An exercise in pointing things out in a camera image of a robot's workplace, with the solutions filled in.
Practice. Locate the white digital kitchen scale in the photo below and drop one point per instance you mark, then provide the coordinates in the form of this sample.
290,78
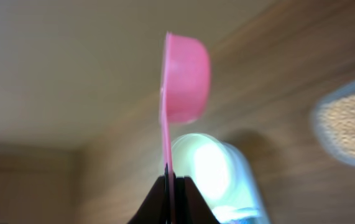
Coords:
242,203

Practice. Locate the white bowl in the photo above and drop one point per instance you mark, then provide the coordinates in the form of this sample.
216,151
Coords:
215,168

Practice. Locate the pink plastic measuring scoop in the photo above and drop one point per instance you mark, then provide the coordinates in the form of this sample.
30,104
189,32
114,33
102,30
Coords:
184,90

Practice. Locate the pile of soybeans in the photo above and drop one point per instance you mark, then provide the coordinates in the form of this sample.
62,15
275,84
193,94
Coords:
337,118

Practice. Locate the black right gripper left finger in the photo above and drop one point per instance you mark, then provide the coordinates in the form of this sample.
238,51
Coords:
154,208

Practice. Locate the clear plastic bean container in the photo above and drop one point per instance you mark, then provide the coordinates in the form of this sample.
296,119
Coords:
345,90

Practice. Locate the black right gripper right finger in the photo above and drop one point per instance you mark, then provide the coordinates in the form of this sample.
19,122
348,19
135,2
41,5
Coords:
190,206

